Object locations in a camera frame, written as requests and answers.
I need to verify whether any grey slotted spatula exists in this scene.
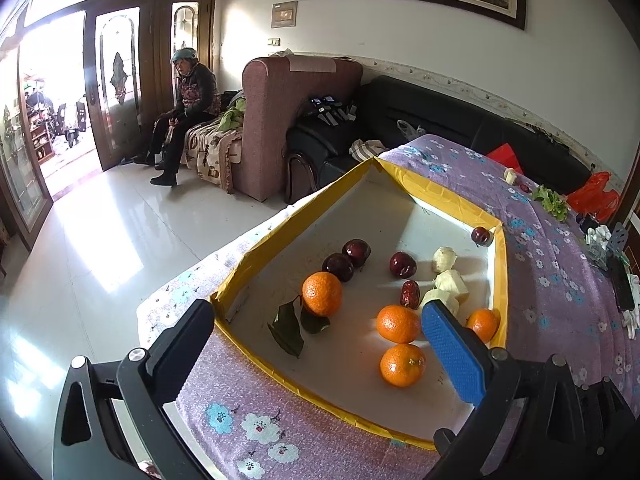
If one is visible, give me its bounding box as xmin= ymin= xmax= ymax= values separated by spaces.
xmin=607 ymin=223 xmax=630 ymax=261

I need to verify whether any flat black device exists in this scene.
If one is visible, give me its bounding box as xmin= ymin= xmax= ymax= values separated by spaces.
xmin=606 ymin=257 xmax=636 ymax=313

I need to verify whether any striped beige cloth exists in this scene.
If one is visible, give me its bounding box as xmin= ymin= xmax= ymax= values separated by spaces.
xmin=348 ymin=138 xmax=388 ymax=161

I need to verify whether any grey plastic bag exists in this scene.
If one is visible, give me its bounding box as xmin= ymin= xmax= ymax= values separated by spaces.
xmin=396 ymin=120 xmax=426 ymax=142

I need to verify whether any black leather sofa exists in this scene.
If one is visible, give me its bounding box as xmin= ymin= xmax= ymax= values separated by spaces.
xmin=285 ymin=76 xmax=593 ymax=205

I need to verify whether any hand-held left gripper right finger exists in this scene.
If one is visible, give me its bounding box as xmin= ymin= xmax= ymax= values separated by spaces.
xmin=421 ymin=300 xmax=583 ymax=480

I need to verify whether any crumpled red plastic bag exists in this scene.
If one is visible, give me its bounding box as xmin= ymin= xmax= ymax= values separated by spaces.
xmin=566 ymin=171 xmax=621 ymax=223

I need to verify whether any white cloth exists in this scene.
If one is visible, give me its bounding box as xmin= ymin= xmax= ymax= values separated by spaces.
xmin=620 ymin=307 xmax=640 ymax=341

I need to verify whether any flat red bag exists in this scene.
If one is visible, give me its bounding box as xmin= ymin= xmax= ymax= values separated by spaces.
xmin=486 ymin=143 xmax=523 ymax=173

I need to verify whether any green lettuce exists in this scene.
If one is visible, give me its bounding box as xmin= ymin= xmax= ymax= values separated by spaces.
xmin=531 ymin=186 xmax=569 ymax=221

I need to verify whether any green cloth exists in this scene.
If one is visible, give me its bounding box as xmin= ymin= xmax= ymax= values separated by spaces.
xmin=218 ymin=97 xmax=247 ymax=131

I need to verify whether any wooden glazed door leaf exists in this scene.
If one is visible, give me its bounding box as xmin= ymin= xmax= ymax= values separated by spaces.
xmin=82 ymin=0 xmax=156 ymax=171
xmin=0 ymin=50 xmax=54 ymax=252

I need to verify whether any patterned beige blanket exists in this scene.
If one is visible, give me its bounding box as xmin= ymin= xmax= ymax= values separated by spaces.
xmin=180 ymin=121 xmax=246 ymax=195

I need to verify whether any red date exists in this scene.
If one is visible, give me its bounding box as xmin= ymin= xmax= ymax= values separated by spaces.
xmin=399 ymin=280 xmax=422 ymax=309

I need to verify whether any purple floral tablecloth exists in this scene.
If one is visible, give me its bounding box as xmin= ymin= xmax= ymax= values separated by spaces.
xmin=136 ymin=133 xmax=640 ymax=480

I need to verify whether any row of black remote controls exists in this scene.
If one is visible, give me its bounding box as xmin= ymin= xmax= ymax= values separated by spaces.
xmin=300 ymin=95 xmax=358 ymax=126

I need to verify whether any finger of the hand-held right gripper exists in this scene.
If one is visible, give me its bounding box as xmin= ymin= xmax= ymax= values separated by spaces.
xmin=580 ymin=377 xmax=640 ymax=480

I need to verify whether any parked scooter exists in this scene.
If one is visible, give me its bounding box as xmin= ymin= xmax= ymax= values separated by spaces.
xmin=52 ymin=100 xmax=88 ymax=148

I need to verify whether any orange with green leaves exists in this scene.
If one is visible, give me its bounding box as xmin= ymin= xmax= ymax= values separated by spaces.
xmin=267 ymin=271 xmax=344 ymax=359

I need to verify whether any pink fabric armchair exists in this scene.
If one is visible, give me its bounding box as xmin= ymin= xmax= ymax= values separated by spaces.
xmin=180 ymin=56 xmax=364 ymax=205

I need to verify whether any brown wall plaque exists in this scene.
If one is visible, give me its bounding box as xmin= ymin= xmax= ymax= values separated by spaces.
xmin=271 ymin=1 xmax=299 ymax=29

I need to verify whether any bunch of white garlic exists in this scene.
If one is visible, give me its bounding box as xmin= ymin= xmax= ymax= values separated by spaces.
xmin=585 ymin=225 xmax=612 ymax=251

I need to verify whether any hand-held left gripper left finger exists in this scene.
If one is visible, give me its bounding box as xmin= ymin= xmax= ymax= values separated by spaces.
xmin=52 ymin=299 xmax=216 ymax=480

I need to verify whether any white foam tray yellow rim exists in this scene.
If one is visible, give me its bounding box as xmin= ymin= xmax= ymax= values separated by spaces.
xmin=210 ymin=156 xmax=508 ymax=452

